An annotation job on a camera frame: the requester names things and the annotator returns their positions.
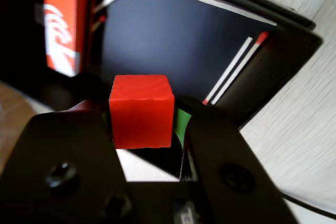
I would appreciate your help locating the red wooden cube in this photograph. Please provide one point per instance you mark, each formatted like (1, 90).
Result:
(141, 111)

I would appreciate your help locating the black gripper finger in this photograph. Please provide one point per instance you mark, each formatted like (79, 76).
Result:
(52, 155)
(231, 161)

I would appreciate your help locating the red and white card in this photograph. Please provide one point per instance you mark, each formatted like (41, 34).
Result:
(63, 24)

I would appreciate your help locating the black cardboard box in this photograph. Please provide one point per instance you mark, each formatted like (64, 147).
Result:
(302, 51)
(157, 24)

